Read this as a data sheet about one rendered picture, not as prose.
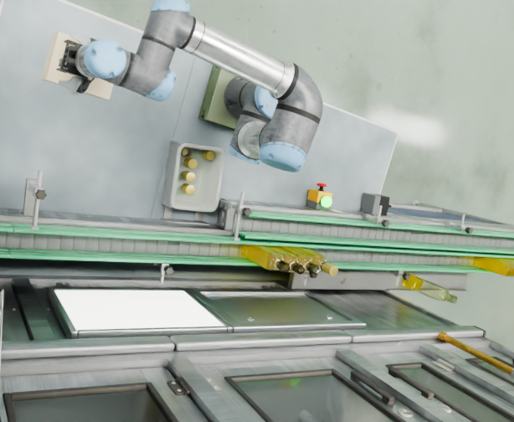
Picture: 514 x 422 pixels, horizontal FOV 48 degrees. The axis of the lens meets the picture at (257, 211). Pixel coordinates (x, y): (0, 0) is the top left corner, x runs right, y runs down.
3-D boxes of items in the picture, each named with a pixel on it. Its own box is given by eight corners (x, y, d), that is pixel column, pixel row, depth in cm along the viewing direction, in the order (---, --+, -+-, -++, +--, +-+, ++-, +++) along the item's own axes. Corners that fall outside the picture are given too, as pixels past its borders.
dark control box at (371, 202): (359, 210, 244) (372, 214, 236) (362, 192, 243) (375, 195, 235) (373, 212, 248) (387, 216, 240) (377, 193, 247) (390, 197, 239)
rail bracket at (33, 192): (17, 216, 177) (28, 233, 157) (23, 162, 174) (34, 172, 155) (34, 218, 179) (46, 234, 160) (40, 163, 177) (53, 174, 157)
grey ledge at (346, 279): (279, 281, 227) (294, 290, 217) (282, 259, 226) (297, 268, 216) (449, 284, 274) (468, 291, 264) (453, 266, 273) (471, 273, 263)
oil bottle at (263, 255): (240, 254, 205) (269, 272, 187) (242, 239, 205) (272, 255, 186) (254, 255, 208) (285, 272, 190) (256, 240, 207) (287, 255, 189)
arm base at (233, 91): (234, 67, 196) (247, 66, 187) (269, 87, 203) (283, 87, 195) (217, 107, 196) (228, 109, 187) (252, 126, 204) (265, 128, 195)
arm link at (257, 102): (277, 88, 194) (298, 89, 182) (264, 126, 194) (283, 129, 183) (247, 74, 188) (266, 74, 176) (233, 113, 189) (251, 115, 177)
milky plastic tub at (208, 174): (161, 203, 201) (170, 208, 193) (170, 140, 198) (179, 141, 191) (207, 208, 210) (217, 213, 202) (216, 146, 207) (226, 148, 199)
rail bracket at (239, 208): (222, 235, 200) (239, 244, 189) (229, 187, 198) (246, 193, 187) (230, 235, 201) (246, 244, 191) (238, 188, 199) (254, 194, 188)
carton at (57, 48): (53, 33, 147) (59, 31, 140) (114, 55, 155) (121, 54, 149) (41, 79, 148) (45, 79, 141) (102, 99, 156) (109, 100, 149)
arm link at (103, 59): (124, 85, 117) (83, 69, 113) (110, 85, 127) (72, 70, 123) (136, 48, 117) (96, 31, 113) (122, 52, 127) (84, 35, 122)
